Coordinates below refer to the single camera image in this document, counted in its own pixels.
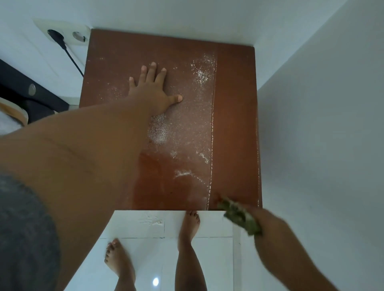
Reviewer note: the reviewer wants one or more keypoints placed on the person's left little finger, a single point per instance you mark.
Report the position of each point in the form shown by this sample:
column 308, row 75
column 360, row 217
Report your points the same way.
column 132, row 83

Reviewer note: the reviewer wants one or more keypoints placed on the silver round knob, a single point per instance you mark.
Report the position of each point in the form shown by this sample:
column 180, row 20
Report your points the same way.
column 31, row 89

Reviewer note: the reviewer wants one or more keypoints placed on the person's right leg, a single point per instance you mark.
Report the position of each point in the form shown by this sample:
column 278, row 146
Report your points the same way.
column 187, row 251

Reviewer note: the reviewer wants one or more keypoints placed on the orange rimmed white container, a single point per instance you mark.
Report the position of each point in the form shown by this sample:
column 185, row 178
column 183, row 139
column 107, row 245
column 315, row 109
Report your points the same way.
column 13, row 115

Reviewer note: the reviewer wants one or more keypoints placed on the person's right fingers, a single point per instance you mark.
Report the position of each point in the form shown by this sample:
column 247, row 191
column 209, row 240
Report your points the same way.
column 255, row 214

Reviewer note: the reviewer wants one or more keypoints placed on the person's left middle finger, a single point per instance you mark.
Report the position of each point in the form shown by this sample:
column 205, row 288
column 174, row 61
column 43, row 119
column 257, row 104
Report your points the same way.
column 151, row 71

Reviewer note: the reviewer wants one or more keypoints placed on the person's left hand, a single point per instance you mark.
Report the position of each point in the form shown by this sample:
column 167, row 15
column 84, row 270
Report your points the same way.
column 152, row 91

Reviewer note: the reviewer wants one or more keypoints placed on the black power plug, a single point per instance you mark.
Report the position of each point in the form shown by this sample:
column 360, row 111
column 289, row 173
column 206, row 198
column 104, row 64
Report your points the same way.
column 57, row 37

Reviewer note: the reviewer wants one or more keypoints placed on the person's left forearm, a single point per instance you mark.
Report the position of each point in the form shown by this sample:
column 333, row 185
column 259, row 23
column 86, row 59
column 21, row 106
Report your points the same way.
column 90, row 168

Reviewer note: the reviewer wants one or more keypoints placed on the green scouring pad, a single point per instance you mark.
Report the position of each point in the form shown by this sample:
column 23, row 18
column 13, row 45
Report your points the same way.
column 240, row 218

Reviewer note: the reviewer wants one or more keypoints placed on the person's left thumb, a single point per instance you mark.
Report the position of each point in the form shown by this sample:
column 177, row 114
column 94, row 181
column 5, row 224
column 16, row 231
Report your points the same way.
column 175, row 99

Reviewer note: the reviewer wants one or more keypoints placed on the grey shirt sleeve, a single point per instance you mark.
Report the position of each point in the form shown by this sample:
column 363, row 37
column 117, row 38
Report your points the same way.
column 24, row 236

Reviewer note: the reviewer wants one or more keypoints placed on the person's left foot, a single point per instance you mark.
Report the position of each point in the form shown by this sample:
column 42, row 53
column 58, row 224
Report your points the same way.
column 118, row 259

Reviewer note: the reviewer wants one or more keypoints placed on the white double wall socket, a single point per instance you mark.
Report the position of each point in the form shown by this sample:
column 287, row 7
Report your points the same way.
column 64, row 31

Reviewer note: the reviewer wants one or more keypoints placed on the black appliance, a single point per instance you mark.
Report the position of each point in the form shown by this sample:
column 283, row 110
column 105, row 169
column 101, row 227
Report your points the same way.
column 18, row 87

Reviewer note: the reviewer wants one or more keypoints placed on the person's right hand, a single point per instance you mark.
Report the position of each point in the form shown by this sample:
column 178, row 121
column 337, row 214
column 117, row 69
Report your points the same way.
column 267, row 223

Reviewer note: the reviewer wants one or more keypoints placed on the person's right forearm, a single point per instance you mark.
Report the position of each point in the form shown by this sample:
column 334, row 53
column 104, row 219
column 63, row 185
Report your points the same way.
column 288, row 263

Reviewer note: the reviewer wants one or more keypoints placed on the spilled white powder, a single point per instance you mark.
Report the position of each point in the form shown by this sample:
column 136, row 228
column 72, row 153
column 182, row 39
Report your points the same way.
column 160, row 132

